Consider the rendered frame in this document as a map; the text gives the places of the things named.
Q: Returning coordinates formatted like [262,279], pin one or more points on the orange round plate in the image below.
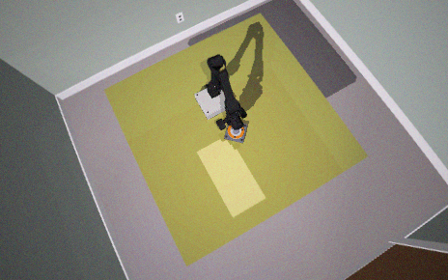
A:
[238,135]

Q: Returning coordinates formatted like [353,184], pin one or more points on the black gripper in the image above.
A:
[222,125]

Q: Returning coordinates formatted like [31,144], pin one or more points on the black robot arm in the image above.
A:
[215,63]

